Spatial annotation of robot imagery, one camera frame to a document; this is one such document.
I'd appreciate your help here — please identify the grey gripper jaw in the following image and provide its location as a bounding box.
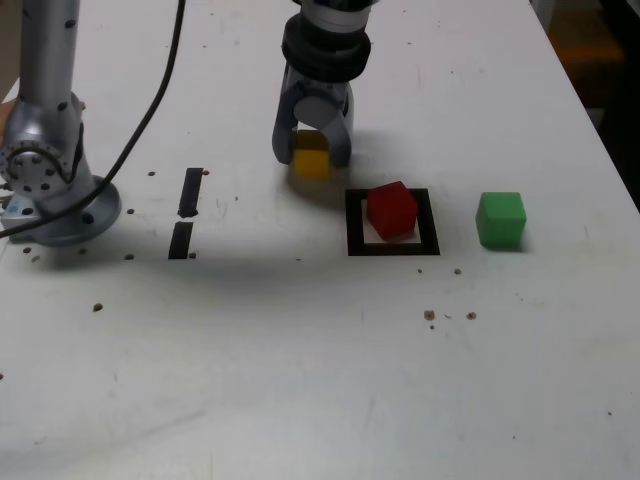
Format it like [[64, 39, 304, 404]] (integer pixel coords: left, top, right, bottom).
[[295, 87, 357, 169], [272, 81, 302, 165]]

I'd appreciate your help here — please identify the black cable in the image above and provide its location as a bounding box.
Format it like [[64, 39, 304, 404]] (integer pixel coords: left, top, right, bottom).
[[0, 0, 188, 239]]

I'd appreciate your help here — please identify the black tape square outline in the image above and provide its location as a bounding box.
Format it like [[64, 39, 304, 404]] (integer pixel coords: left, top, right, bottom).
[[344, 188, 441, 257]]

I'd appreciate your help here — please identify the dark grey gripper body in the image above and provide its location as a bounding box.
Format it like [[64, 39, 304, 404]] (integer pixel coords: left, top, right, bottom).
[[284, 67, 354, 102]]

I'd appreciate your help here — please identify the yellow cube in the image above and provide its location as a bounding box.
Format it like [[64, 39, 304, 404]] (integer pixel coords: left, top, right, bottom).
[[292, 129, 332, 179]]

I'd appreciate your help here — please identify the red cube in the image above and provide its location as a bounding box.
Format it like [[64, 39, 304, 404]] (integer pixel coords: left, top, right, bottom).
[[366, 180, 419, 242]]

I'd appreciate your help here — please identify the black tape strip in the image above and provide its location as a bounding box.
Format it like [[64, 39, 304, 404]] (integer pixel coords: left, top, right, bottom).
[[168, 167, 205, 260]]

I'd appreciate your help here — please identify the green cube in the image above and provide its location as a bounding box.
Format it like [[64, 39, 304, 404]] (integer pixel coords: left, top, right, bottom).
[[474, 191, 528, 249]]

